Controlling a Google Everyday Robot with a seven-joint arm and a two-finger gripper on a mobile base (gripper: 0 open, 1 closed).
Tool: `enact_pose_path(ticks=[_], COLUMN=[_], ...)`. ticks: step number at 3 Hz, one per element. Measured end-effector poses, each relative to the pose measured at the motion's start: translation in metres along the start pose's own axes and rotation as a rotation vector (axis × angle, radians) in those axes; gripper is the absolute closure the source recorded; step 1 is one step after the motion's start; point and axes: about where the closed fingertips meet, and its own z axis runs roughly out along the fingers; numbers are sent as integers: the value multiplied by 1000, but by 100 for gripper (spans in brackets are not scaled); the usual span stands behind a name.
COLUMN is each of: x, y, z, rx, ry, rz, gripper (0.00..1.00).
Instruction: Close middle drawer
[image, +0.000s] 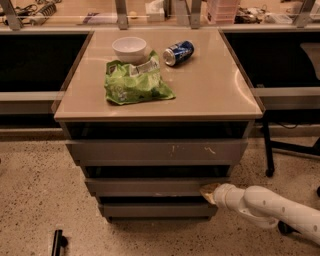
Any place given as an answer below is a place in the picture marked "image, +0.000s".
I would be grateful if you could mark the padded gripper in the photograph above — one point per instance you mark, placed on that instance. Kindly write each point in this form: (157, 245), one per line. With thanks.
(220, 195)

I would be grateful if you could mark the grey drawer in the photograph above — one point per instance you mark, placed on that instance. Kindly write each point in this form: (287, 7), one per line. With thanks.
(149, 187)
(157, 210)
(157, 152)

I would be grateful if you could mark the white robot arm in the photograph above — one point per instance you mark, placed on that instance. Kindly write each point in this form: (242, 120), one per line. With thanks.
(264, 208)

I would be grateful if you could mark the grey bottom drawer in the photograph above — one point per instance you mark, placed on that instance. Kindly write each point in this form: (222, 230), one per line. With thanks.
(157, 210)

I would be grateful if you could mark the grey drawer cabinet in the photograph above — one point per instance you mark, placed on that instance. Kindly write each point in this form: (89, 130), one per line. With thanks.
(213, 101)

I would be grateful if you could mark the grey top drawer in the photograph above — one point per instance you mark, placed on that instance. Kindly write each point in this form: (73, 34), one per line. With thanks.
(157, 152)

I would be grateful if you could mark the green chip bag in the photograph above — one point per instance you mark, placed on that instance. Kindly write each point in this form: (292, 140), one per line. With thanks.
(130, 84)

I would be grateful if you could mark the blue soda can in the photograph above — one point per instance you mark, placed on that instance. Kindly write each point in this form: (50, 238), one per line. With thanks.
(178, 53)

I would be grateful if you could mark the black object on floor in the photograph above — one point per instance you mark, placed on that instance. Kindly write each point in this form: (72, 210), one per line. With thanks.
(60, 243)

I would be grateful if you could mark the white bowl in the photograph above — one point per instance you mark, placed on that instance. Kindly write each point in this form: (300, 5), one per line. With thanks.
(129, 49)

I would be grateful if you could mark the pink stacked trays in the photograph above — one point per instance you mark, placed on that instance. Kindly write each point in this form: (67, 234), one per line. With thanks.
(221, 11)

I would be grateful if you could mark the white tissue box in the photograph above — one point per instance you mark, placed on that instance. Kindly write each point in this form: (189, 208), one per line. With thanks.
(155, 11)

